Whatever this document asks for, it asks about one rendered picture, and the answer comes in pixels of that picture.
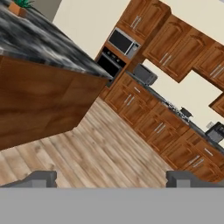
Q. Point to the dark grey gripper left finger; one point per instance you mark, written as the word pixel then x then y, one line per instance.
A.
pixel 40 178

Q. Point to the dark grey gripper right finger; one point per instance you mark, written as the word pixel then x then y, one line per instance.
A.
pixel 180 178

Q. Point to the black pot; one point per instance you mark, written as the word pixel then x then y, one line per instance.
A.
pixel 185 111

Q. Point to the green plant in orange pot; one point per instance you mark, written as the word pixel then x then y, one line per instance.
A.
pixel 20 6

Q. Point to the wooden base cupboards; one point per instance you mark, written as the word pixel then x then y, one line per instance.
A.
pixel 157 128

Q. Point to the black coffee machine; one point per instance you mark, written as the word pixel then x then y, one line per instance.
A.
pixel 215 133

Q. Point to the black hob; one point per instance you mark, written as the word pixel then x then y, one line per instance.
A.
pixel 176 110

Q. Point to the wooden kitchen island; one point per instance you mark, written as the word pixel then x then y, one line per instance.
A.
pixel 38 87

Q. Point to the grey toaster oven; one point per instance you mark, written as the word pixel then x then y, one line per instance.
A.
pixel 144 74

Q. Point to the black built-in oven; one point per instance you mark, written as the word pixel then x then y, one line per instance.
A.
pixel 109 62

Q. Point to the silver microwave oven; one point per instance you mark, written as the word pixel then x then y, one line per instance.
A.
pixel 123 43

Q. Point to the wooden wall cupboards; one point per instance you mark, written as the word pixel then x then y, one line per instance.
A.
pixel 175 40

